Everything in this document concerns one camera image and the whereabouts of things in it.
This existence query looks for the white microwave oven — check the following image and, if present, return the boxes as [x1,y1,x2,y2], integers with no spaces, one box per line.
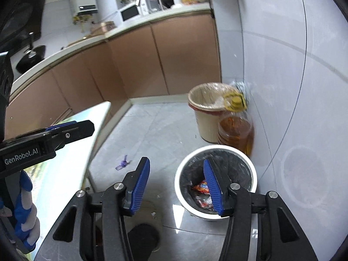
[120,4,141,22]

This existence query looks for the black bin liner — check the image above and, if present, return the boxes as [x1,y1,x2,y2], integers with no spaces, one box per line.
[182,152,252,212]

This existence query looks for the white kitchen countertop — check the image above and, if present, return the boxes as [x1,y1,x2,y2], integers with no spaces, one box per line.
[11,5,212,87]

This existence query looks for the white round trash bin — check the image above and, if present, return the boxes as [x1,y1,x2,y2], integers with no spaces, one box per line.
[175,145,258,220]

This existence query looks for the small white toaster oven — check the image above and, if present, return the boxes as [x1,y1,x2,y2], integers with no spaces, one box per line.
[140,0,161,15]

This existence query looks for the brown kitchen cabinets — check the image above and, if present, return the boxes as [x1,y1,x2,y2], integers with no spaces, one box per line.
[5,13,222,139]

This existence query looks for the wooden cutting board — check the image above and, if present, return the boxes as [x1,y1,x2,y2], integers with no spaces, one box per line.
[91,21,116,34]

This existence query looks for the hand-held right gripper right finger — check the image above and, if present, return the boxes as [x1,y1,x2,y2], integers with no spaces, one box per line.
[203,156,318,261]

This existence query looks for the cooking oil bottle yellow cap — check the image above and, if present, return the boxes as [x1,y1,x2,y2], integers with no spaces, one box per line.
[217,91,255,155]

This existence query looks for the red clear wrapper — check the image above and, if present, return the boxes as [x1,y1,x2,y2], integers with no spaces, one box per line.
[194,196,215,211]

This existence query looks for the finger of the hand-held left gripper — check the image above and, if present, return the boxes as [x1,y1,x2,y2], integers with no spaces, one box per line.
[51,120,95,151]
[45,122,79,135]

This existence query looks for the beige ribbed trash bin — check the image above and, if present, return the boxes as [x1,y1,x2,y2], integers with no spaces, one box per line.
[188,82,237,143]

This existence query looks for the purple wrapper scrap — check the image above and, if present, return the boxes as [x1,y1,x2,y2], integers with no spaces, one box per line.
[115,155,131,170]

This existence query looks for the black range hood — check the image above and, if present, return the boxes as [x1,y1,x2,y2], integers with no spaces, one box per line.
[0,0,49,52]

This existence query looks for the glass top table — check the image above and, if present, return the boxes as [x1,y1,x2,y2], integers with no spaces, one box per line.
[23,101,112,261]

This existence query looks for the clear plastic bin liner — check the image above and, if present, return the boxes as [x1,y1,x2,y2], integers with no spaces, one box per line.
[188,82,237,112]

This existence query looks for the black wok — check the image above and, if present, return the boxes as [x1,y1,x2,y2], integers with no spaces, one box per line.
[16,45,46,74]

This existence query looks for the clear plastic bag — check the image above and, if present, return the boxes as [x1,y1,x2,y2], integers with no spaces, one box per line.
[228,79,252,101]

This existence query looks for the person's left hand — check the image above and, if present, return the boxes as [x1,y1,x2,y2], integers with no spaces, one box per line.
[13,171,41,254]

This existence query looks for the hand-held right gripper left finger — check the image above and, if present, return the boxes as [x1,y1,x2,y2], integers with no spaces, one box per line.
[52,157,151,261]

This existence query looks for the red snack wrapper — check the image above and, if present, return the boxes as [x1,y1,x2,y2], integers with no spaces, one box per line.
[192,179,211,195]

